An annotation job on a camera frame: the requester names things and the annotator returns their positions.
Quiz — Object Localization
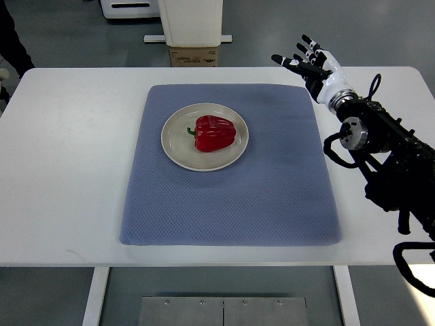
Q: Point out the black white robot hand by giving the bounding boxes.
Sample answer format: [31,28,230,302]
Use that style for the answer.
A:
[271,35,351,105]

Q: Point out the red bell pepper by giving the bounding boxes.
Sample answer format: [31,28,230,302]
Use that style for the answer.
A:
[186,115,237,153]

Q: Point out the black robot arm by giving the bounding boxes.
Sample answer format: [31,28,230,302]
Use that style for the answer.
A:
[324,74,434,239]

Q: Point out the cream round plate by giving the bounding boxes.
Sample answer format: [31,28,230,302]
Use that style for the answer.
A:
[161,103,249,172]

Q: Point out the blue textured mat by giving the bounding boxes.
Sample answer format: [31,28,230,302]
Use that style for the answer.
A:
[120,84,341,247]

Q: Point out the brown cardboard box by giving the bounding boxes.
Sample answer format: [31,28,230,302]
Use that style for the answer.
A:
[169,47,218,67]

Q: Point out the right white table leg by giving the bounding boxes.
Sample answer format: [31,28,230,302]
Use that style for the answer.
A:
[333,266,360,326]

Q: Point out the white table leg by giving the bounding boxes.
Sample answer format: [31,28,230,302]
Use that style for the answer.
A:
[82,267,109,326]
[333,266,360,326]

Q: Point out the white cabinet with slot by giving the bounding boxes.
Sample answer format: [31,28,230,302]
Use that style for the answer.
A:
[99,0,160,19]

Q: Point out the left white table leg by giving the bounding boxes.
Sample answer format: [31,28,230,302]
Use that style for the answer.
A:
[82,267,109,326]

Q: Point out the white pedestal column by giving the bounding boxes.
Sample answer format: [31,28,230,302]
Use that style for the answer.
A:
[143,0,232,48]

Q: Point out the grey metal base plate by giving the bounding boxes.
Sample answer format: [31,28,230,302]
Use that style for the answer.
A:
[139,297,309,325]

